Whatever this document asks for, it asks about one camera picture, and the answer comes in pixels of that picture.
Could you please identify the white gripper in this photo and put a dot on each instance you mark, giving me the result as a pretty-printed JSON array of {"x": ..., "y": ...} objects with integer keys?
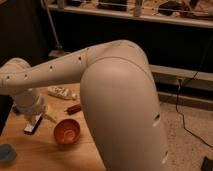
[{"x": 31, "y": 102}]

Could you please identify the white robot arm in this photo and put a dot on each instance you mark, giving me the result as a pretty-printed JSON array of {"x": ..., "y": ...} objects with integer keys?
[{"x": 118, "y": 97}]

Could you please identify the red ceramic cup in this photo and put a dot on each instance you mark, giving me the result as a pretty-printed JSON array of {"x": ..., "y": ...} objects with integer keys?
[{"x": 67, "y": 132}]

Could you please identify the blue plastic cup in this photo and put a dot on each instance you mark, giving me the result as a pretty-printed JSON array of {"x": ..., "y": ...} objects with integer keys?
[{"x": 7, "y": 153}]

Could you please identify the blue rectangular block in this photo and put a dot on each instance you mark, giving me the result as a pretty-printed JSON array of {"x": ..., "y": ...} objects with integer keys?
[{"x": 15, "y": 110}]

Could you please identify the brown red marker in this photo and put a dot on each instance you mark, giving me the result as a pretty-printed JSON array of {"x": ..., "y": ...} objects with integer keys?
[{"x": 73, "y": 109}]

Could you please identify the metal lamp pole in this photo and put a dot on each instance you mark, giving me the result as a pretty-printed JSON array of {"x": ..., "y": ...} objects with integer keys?
[{"x": 58, "y": 50}]

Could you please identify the black box on floor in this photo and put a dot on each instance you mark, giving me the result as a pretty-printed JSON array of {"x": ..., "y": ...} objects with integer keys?
[{"x": 207, "y": 164}]

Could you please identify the long wall shelf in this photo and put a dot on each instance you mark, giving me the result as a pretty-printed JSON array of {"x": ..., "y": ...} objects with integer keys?
[{"x": 194, "y": 13}]

